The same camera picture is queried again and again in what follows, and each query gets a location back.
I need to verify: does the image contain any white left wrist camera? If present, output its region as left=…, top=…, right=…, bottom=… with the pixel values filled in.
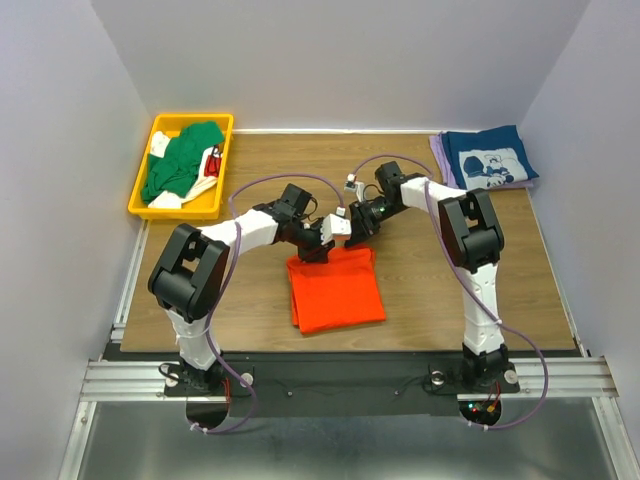
left=320, top=207, right=352, bottom=245

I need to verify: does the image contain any folded navy printed t shirt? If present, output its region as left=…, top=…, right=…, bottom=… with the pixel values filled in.
left=440, top=125, right=539, bottom=190

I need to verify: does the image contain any white printed t shirt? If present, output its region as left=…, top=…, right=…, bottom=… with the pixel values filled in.
left=148, top=145, right=222, bottom=210

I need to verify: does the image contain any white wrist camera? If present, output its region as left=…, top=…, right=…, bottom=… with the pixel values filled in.
left=344, top=173, right=366, bottom=202
left=320, top=207, right=352, bottom=245

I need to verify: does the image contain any folded lavender t shirt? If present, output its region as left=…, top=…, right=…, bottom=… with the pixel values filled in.
left=429, top=133, right=534, bottom=189

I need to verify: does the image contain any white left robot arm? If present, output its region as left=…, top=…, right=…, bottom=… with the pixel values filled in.
left=148, top=184, right=351, bottom=394

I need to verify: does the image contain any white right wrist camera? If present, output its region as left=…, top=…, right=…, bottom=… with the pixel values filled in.
left=344, top=173, right=366, bottom=202

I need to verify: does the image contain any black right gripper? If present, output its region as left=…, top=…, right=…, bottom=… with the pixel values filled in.
left=343, top=197, right=403, bottom=248

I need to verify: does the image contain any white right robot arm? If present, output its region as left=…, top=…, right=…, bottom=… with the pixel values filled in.
left=344, top=161, right=509, bottom=390

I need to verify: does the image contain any aluminium frame rail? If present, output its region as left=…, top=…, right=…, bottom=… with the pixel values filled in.
left=62, top=212, right=617, bottom=479

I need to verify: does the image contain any orange t shirt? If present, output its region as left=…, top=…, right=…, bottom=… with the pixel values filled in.
left=286, top=246, right=386, bottom=335

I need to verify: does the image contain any yellow plastic bin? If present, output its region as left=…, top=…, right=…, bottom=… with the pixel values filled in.
left=128, top=112, right=234, bottom=220

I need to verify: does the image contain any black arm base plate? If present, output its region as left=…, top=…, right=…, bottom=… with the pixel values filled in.
left=158, top=353, right=519, bottom=421

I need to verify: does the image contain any green t shirt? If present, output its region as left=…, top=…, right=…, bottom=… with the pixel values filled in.
left=141, top=121, right=225, bottom=206

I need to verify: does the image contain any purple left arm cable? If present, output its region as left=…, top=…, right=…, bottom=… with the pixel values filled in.
left=188, top=172, right=346, bottom=435

